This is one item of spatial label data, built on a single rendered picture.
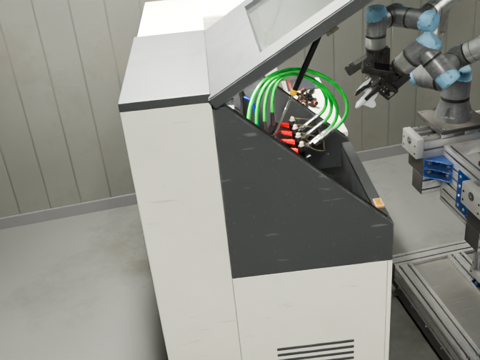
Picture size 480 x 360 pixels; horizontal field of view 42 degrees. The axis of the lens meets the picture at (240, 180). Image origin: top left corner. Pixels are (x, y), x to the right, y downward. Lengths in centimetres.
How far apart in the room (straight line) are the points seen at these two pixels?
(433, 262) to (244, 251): 136
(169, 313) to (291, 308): 45
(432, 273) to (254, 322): 115
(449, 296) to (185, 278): 137
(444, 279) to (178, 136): 171
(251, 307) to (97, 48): 213
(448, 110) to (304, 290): 99
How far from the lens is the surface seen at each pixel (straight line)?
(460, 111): 276
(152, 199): 208
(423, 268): 327
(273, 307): 237
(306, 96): 309
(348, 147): 275
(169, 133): 197
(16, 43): 396
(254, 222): 214
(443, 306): 304
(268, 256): 222
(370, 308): 246
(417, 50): 223
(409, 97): 460
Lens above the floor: 220
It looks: 29 degrees down
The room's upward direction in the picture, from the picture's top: 6 degrees counter-clockwise
